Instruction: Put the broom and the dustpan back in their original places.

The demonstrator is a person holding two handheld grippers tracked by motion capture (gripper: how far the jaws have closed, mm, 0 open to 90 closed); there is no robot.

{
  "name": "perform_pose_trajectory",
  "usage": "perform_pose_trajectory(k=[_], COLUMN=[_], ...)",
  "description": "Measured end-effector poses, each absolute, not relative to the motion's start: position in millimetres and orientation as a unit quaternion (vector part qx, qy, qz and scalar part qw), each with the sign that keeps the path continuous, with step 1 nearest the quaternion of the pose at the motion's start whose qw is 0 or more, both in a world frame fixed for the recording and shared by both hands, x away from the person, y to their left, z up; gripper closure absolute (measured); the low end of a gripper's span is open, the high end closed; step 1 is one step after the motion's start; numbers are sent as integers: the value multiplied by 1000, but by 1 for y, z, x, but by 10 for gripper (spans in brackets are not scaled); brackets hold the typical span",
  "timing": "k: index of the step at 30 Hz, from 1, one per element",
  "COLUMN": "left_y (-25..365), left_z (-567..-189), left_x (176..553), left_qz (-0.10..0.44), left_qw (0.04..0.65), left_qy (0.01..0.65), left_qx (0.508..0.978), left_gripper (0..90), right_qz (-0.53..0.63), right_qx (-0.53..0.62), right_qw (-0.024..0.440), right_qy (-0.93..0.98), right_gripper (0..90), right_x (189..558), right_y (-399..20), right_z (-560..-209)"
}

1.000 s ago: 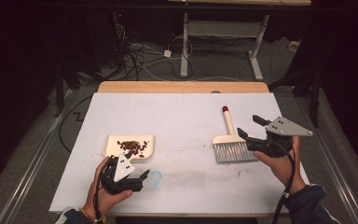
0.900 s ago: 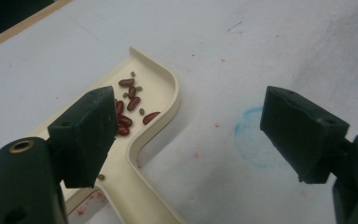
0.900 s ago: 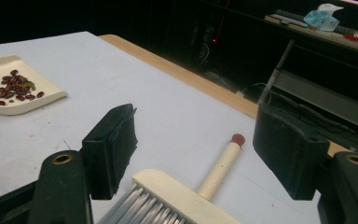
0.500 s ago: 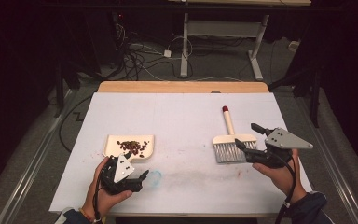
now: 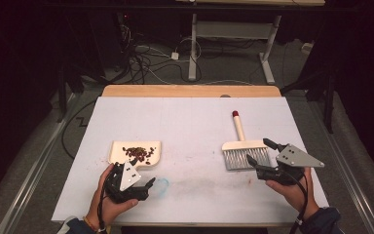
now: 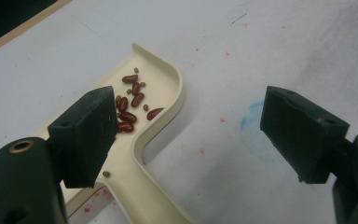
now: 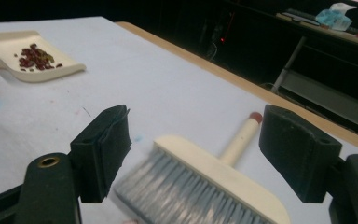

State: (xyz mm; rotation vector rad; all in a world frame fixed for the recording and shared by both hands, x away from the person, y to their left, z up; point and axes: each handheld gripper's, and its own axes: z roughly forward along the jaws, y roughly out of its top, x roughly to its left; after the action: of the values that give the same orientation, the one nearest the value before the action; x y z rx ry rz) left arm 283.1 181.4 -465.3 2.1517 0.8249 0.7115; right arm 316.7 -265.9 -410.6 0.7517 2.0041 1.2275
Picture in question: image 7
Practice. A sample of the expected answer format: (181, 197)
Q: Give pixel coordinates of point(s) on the white metal frame desk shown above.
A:
(329, 96)

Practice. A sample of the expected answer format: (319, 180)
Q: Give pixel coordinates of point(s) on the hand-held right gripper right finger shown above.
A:
(298, 152)

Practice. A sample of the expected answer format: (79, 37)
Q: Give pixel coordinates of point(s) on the wooden table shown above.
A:
(230, 78)

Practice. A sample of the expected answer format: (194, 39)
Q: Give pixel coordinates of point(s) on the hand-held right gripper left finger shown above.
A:
(102, 155)

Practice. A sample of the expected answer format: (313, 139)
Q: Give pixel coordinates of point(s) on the dark flat device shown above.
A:
(301, 18)

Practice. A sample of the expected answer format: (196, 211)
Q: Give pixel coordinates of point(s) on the pile of red beans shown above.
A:
(35, 59)

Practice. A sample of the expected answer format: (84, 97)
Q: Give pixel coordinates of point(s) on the white table sheet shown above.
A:
(167, 77)

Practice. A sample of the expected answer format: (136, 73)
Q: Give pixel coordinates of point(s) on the blue tissue pack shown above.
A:
(334, 17)

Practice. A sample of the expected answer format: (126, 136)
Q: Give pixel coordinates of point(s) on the cream plastic dustpan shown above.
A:
(0, 49)

